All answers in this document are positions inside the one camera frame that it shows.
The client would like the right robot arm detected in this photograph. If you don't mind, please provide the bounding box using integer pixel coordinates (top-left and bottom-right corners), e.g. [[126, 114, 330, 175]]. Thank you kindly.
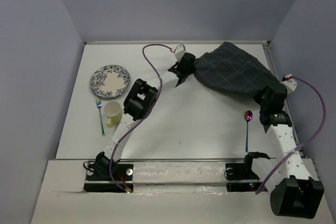
[[241, 76, 324, 219]]

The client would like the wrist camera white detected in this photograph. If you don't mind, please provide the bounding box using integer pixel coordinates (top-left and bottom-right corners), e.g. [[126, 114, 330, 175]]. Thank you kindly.
[[174, 44, 186, 61], [281, 74, 297, 94]]

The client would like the pale yellow mug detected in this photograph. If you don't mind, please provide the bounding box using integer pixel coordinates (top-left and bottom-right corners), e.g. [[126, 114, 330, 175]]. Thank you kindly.
[[103, 101, 122, 127]]

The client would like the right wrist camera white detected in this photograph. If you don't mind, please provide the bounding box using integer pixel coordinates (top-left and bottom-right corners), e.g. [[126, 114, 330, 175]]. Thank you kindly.
[[281, 74, 297, 94]]

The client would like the dark checked cloth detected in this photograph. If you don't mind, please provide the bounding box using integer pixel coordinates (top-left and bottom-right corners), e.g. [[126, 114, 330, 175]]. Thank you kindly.
[[194, 41, 279, 97]]

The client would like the iridescent fork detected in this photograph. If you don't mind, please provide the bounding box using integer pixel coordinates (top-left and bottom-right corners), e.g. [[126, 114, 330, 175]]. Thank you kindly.
[[96, 97, 105, 136]]

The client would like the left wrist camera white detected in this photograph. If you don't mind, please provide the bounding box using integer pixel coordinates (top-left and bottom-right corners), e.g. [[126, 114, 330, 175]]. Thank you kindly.
[[174, 44, 186, 61]]

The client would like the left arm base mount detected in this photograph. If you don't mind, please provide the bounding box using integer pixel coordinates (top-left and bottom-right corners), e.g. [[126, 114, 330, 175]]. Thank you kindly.
[[83, 162, 134, 194]]

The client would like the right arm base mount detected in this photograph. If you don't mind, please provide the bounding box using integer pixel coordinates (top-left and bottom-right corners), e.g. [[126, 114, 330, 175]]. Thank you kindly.
[[224, 162, 261, 192]]

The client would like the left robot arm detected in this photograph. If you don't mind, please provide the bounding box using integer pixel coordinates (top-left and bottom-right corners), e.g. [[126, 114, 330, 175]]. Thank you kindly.
[[88, 52, 196, 179]]

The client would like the blue floral plate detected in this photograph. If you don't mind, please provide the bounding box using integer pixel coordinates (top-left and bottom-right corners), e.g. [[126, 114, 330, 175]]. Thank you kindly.
[[89, 65, 131, 99]]

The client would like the iridescent spoon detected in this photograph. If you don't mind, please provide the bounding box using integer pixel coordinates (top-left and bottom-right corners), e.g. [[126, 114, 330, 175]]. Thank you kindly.
[[244, 110, 253, 153]]

